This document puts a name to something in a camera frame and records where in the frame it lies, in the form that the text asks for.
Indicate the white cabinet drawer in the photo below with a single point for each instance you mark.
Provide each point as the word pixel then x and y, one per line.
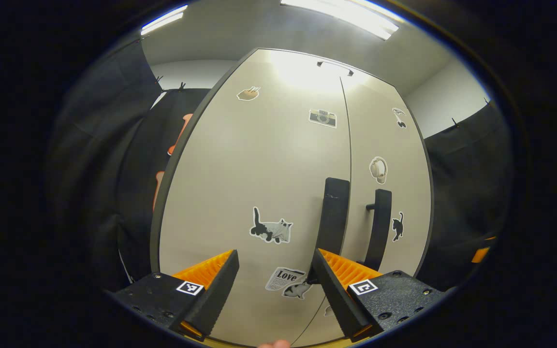
pixel 298 63

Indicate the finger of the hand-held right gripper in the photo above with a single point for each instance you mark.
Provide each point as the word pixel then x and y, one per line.
pixel 481 253

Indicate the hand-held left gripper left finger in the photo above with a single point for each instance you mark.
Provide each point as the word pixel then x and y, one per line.
pixel 215 295

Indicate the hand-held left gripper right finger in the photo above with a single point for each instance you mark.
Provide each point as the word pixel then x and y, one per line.
pixel 334 295

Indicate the black backdrop cloth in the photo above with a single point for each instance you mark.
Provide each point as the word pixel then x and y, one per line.
pixel 467 183
pixel 95 169

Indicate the white cabinet door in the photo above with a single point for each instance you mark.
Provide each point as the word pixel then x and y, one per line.
pixel 404 193
pixel 240 169

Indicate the white open-front cabinet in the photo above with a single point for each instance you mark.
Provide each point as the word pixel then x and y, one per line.
pixel 154 232

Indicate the ceiling light panel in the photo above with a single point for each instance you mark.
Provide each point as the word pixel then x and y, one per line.
pixel 165 19
pixel 341 14

